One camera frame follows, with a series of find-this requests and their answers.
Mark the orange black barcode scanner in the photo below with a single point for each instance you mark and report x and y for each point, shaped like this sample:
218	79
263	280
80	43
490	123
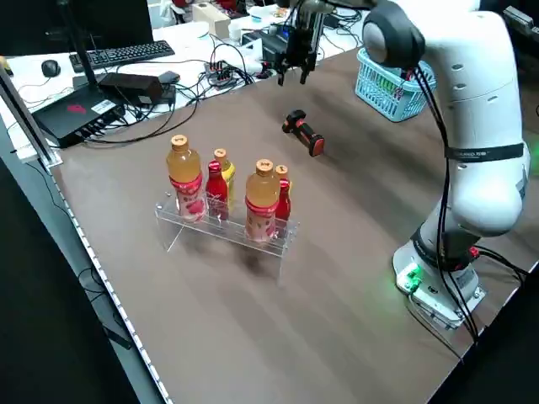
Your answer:
304	132

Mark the white side desk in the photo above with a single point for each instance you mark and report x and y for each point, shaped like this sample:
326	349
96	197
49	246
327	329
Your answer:
25	88

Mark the peach juice bottle pink label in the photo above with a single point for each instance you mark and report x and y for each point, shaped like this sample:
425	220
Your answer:
187	168
262	193

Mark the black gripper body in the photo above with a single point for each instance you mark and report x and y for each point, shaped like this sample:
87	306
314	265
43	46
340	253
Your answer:
301	48

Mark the black keyboard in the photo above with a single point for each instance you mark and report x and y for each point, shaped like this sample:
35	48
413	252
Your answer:
130	52

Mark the red cola bottle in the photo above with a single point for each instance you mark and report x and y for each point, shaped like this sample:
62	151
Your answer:
402	94
284	202
217	185

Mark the wooden box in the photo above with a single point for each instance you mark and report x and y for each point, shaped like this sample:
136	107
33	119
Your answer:
210	19

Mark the black computer mouse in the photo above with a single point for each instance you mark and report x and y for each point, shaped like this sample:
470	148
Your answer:
50	68

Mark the flat black box red logo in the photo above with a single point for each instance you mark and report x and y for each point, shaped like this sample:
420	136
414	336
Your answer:
71	118

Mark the clear acrylic bottle shelf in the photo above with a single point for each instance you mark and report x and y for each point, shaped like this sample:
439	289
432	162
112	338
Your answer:
223	227

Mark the black remote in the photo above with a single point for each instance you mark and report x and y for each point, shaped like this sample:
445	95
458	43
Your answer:
76	62

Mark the aluminium edge rail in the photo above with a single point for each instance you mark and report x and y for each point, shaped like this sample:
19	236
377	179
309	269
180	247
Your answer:
29	122

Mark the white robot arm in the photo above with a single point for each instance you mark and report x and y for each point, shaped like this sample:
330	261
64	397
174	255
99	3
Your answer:
476	126

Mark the small black device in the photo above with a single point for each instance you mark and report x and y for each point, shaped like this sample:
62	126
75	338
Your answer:
168	77

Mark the black monitor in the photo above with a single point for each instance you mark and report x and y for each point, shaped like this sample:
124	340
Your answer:
105	21

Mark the light blue plastic basket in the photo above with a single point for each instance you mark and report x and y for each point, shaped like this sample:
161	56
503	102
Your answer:
363	56

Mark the black device blue light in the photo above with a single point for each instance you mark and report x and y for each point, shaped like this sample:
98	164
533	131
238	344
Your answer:
275	42

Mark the dark power adapter brick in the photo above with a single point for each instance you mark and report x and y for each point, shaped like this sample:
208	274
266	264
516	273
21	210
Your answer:
130	86

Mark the white cup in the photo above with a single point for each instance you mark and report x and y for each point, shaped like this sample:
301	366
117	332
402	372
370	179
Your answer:
235	31

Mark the green snack packet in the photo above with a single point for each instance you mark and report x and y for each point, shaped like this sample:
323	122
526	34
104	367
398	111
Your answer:
385	86

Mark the black stand pole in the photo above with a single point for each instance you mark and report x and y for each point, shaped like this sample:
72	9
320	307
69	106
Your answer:
82	54

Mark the grey usb hub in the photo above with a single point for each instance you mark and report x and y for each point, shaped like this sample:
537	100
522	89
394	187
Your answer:
217	71

